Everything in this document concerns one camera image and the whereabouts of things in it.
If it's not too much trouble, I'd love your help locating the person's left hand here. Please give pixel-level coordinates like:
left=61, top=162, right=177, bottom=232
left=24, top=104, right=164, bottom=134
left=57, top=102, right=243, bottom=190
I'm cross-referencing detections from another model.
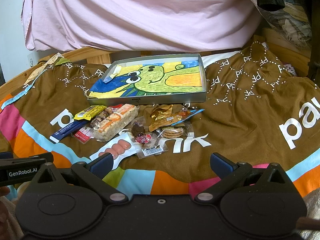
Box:
left=0, top=186, right=10, bottom=240

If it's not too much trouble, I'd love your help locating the gold foil snack packet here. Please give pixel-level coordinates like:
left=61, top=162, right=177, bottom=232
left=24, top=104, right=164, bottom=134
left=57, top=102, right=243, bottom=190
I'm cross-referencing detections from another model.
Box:
left=149, top=105, right=188, bottom=132

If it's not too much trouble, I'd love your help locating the pink sausage packet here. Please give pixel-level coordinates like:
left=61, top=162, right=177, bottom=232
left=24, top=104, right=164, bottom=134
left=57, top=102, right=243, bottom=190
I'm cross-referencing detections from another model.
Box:
left=89, top=137, right=136, bottom=170

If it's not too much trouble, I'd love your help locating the pink draped sheet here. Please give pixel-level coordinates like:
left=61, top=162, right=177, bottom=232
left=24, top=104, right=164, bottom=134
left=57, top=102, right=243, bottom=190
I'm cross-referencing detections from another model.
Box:
left=21, top=0, right=261, bottom=52

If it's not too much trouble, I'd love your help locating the rice cracker packet orange label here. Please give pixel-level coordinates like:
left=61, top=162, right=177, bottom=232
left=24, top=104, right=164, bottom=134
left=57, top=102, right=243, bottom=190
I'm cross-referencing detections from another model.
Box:
left=93, top=104, right=139, bottom=142

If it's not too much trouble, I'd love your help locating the yellow snack bar packet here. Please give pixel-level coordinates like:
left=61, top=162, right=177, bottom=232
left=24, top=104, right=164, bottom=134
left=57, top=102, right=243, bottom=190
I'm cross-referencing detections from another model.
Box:
left=74, top=105, right=106, bottom=121

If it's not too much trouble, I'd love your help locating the red white small packet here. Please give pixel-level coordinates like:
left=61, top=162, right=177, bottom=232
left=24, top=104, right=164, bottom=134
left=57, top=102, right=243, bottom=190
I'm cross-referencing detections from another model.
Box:
left=72, top=126, right=94, bottom=144

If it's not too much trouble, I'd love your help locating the blue edged candy packet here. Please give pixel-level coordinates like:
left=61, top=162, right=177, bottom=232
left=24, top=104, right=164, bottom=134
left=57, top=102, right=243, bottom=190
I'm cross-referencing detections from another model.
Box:
left=178, top=108, right=204, bottom=120

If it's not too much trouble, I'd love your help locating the dark dried fruit packet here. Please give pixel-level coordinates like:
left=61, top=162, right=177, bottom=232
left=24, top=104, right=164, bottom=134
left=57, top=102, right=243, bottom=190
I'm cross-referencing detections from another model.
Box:
left=129, top=120, right=168, bottom=159

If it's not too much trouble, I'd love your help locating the grey floral bedding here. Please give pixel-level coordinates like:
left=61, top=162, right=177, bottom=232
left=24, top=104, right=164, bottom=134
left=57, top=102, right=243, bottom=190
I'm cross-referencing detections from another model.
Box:
left=250, top=0, right=312, bottom=49

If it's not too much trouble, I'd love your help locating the round biscuit clear packet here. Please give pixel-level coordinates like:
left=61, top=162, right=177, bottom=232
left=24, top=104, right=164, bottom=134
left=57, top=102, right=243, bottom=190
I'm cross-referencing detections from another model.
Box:
left=157, top=122, right=194, bottom=139

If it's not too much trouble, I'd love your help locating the blue stick packet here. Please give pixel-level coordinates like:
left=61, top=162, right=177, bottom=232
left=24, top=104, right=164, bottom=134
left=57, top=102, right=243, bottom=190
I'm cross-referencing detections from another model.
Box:
left=49, top=120, right=89, bottom=143

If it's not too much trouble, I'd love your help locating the brown patterned blanket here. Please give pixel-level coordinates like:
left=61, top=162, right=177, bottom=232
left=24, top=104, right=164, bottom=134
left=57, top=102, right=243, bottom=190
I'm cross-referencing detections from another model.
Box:
left=1, top=42, right=319, bottom=196

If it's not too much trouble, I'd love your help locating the grey tray with frog drawing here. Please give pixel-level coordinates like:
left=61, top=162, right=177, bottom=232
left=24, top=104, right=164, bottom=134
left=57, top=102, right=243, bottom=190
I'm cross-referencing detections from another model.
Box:
left=88, top=54, right=207, bottom=106

